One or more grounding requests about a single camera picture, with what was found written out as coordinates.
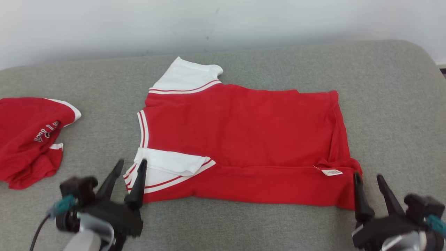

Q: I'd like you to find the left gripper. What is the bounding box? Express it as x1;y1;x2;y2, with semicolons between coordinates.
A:
55;158;148;251

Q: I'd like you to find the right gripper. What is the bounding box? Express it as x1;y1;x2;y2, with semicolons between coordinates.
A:
352;172;445;251

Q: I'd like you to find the red garment with lettering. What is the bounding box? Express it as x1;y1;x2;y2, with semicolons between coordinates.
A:
0;97;82;190

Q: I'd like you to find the red and white striped jersey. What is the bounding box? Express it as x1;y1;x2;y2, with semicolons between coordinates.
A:
123;56;363;211

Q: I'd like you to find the left cable with teal plug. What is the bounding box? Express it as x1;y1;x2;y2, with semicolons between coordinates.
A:
30;195;78;251

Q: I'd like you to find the cable with teal plug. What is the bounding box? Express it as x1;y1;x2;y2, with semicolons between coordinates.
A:
30;195;78;251
427;214;446;237

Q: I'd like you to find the right cable with teal plug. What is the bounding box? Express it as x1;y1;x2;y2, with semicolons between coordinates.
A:
427;214;446;237

